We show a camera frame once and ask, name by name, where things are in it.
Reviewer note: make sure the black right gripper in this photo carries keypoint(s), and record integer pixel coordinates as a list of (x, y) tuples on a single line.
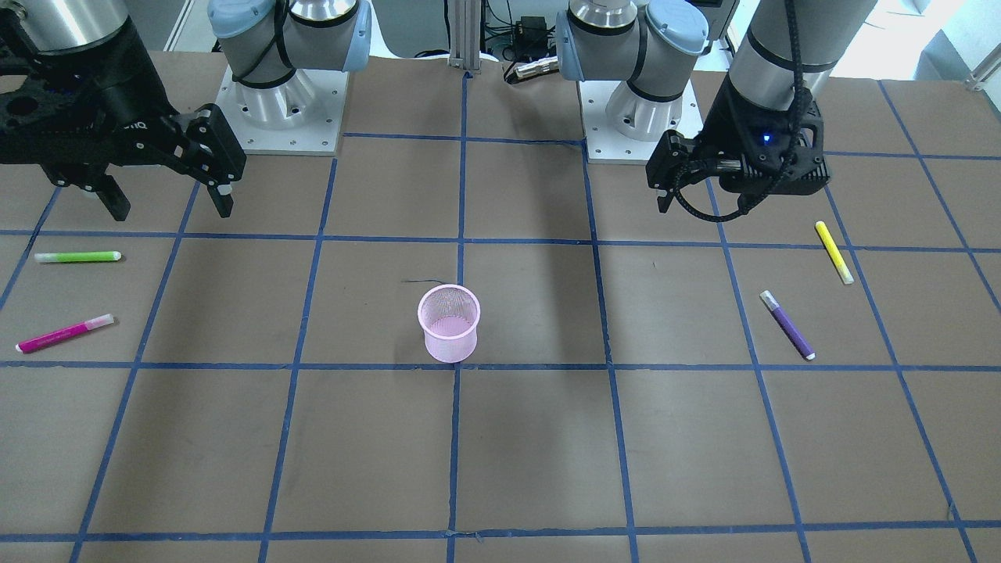
[(117, 98)]

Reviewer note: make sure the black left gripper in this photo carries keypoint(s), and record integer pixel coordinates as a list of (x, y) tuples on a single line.
[(716, 129)]

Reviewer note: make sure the purple marker pen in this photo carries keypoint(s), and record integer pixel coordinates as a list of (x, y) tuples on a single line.
[(781, 317)]

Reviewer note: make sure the pink marker pen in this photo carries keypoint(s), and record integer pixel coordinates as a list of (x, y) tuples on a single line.
[(42, 342)]

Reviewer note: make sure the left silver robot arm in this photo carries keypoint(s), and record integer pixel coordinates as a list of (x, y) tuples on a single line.
[(789, 47)]

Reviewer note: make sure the pink mesh cup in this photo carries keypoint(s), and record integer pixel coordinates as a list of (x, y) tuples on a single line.
[(449, 317)]

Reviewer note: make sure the green marker pen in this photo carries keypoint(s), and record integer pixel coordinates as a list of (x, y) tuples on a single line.
[(77, 257)]

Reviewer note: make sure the black power adapter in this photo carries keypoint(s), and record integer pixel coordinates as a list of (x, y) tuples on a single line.
[(530, 31)]

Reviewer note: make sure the yellow marker pen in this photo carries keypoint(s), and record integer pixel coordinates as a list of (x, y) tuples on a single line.
[(834, 253)]

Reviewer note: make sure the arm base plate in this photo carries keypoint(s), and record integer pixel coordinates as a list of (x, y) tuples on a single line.
[(623, 128), (301, 117)]

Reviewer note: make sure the aluminium frame post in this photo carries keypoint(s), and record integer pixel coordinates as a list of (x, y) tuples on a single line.
[(464, 24)]

